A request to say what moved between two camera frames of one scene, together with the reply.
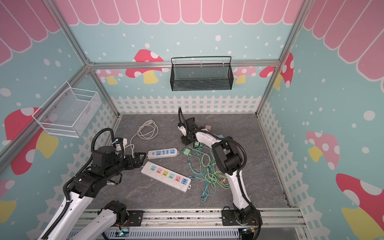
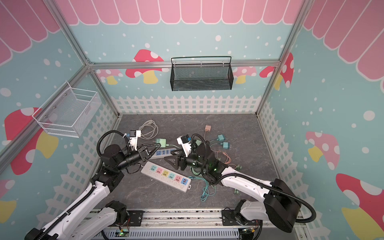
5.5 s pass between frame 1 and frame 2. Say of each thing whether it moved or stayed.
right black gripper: moved
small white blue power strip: stayed
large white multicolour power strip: stayed
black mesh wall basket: stayed
